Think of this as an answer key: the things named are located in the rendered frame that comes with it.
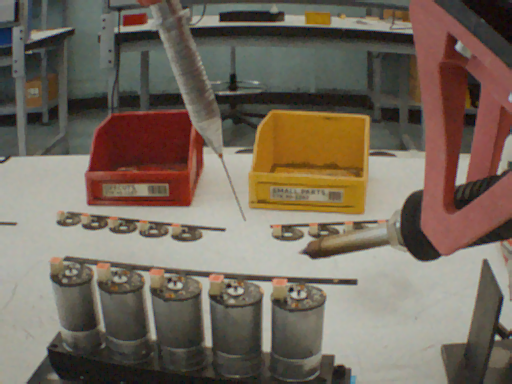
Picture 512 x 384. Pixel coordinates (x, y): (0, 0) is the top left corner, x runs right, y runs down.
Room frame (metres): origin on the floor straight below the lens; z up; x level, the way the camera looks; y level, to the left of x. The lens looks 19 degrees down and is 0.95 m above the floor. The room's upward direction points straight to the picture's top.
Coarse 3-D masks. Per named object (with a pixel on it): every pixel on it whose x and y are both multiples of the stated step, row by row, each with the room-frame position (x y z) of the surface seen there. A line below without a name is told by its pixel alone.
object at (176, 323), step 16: (176, 288) 0.27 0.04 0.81; (160, 304) 0.27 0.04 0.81; (176, 304) 0.26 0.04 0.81; (192, 304) 0.27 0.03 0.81; (160, 320) 0.27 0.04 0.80; (176, 320) 0.26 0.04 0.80; (192, 320) 0.27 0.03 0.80; (160, 336) 0.27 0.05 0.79; (176, 336) 0.26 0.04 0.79; (192, 336) 0.27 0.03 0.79; (160, 352) 0.27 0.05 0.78; (176, 352) 0.26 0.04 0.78; (192, 352) 0.27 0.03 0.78; (176, 368) 0.26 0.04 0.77; (192, 368) 0.27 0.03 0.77
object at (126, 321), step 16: (144, 288) 0.28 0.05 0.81; (112, 304) 0.27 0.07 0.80; (128, 304) 0.27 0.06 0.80; (144, 304) 0.28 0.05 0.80; (112, 320) 0.27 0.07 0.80; (128, 320) 0.27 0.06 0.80; (144, 320) 0.28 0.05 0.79; (112, 336) 0.27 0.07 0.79; (128, 336) 0.27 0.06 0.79; (144, 336) 0.27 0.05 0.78; (112, 352) 0.27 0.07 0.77; (128, 352) 0.27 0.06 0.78; (144, 352) 0.27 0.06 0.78
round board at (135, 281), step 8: (112, 272) 0.29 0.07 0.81; (136, 272) 0.29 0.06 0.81; (96, 280) 0.28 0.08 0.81; (104, 280) 0.28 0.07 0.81; (128, 280) 0.28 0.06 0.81; (136, 280) 0.28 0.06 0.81; (144, 280) 0.28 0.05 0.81; (104, 288) 0.27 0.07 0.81; (120, 288) 0.27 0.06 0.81; (128, 288) 0.27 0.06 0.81; (136, 288) 0.27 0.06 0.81
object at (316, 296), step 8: (288, 288) 0.27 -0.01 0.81; (296, 288) 0.27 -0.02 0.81; (304, 288) 0.27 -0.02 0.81; (312, 288) 0.27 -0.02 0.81; (320, 288) 0.27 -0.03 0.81; (272, 296) 0.27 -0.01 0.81; (312, 296) 0.27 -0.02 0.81; (320, 296) 0.27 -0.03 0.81; (280, 304) 0.26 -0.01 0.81; (288, 304) 0.26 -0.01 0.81; (304, 304) 0.26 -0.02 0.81; (312, 304) 0.26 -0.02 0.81; (320, 304) 0.26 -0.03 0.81
